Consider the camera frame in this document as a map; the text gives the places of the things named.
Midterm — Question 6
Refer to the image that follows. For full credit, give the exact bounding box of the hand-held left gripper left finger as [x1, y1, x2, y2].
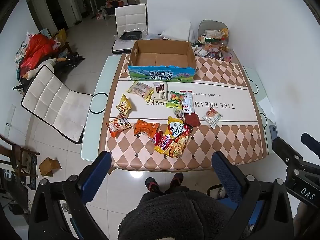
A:
[29, 151, 112, 240]

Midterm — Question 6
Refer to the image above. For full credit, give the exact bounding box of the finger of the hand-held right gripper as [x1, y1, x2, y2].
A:
[301, 132, 320, 155]
[272, 137, 304, 167]

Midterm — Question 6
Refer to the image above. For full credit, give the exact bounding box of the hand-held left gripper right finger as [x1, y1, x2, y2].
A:
[212, 151, 294, 240]

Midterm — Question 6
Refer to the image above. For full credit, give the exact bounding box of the red panda snack packet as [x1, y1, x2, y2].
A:
[106, 113, 132, 139]

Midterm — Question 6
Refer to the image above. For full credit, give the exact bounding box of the large yellow red noodle packet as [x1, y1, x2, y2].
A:
[166, 116, 193, 158]

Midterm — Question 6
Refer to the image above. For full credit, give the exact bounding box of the orange snack packet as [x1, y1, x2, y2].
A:
[133, 119, 161, 136]

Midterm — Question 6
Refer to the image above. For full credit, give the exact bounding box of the red white long packet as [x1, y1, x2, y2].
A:
[181, 90, 194, 115]

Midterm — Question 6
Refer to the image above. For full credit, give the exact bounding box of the cardboard box blue print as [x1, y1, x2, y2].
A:
[128, 39, 197, 83]

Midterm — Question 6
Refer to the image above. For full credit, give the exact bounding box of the person's right forearm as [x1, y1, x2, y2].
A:
[295, 200, 320, 240]

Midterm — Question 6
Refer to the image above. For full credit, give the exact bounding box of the blue plastic stool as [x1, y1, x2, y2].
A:
[207, 184, 264, 230]

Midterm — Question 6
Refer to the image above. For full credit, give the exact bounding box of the checkered brown tablecloth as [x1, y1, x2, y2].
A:
[98, 53, 268, 172]

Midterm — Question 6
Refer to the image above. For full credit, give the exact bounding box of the person's right foot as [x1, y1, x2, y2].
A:
[170, 172, 184, 188]

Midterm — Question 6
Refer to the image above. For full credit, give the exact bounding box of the person's foot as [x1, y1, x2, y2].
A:
[170, 172, 184, 188]
[145, 177, 161, 193]

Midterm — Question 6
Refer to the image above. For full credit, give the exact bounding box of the person's left foot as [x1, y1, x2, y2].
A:
[145, 177, 161, 193]

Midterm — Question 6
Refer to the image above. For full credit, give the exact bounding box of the person in dark fleece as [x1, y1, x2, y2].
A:
[117, 186, 251, 240]

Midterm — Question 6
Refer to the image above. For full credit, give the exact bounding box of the white cookie packet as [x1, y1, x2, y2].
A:
[202, 107, 223, 129]

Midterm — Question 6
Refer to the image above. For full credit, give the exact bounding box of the black power strip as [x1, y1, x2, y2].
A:
[27, 154, 38, 188]

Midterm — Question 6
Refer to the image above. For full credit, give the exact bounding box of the dark red sauce packet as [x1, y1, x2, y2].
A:
[184, 113, 201, 127]

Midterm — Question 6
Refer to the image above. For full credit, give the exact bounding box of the red instant noodle packet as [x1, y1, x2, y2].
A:
[154, 132, 175, 155]

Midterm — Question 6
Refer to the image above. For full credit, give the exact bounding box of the small red snack packet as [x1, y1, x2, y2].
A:
[149, 130, 163, 146]

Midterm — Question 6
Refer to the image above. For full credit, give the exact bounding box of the small yellow snack packet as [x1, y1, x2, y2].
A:
[116, 94, 132, 118]

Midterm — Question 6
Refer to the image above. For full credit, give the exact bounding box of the wooden stool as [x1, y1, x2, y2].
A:
[0, 133, 40, 181]

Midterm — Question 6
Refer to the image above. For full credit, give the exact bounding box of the white padded chair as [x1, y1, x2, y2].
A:
[21, 65, 93, 145]
[111, 4, 148, 55]

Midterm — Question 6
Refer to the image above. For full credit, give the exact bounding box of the green candy packet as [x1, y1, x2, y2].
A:
[167, 91, 187, 109]

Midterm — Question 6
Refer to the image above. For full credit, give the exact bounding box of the white glass table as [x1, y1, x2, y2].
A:
[80, 53, 278, 173]

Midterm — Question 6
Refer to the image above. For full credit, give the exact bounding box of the pale yellow snack packet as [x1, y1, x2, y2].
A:
[127, 81, 154, 102]

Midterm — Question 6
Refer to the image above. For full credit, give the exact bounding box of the white wafer stick packet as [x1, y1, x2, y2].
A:
[152, 82, 169, 102]

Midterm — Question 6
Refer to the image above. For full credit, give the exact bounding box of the pile of assorted snack packets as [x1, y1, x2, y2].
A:
[194, 27, 234, 62]

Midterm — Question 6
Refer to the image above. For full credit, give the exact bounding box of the pile of red clothes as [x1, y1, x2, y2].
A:
[15, 31, 60, 80]

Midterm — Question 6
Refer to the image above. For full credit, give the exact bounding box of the grey round chair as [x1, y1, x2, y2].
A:
[198, 19, 228, 38]

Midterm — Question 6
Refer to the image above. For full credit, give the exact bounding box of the black bag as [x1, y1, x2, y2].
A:
[119, 31, 142, 41]

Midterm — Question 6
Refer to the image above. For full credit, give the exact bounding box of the yellow bag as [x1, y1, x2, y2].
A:
[51, 28, 68, 43]

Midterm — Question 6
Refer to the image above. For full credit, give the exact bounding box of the clear plastic bag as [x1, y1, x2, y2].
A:
[114, 27, 149, 42]

